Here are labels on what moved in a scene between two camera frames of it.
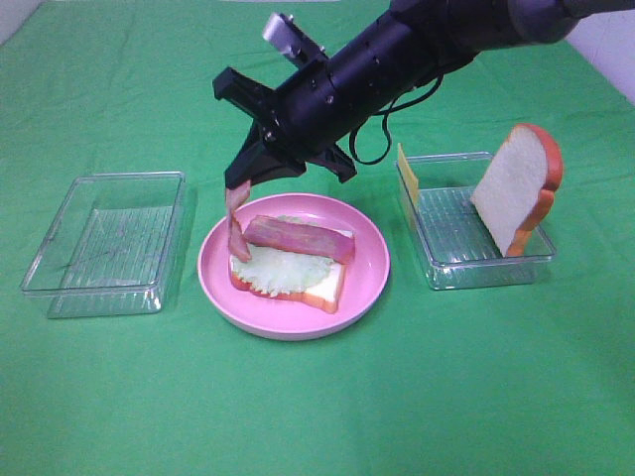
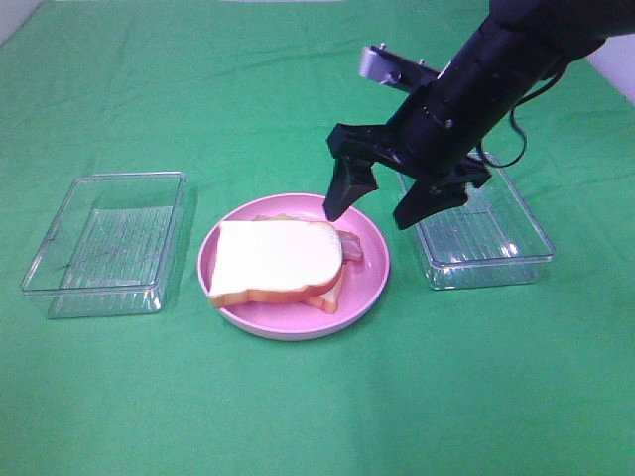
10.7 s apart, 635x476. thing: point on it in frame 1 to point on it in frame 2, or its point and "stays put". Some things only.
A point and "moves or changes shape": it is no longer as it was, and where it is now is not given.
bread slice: x=517 y=189 to x=274 y=256
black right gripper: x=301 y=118 to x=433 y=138
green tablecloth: x=532 y=377 stays put
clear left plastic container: x=110 y=251 stays put
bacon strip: x=236 y=196 to x=351 y=247
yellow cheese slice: x=410 y=177 moves or changes shape
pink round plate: x=280 y=318 stays put
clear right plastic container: x=458 y=249 stays put
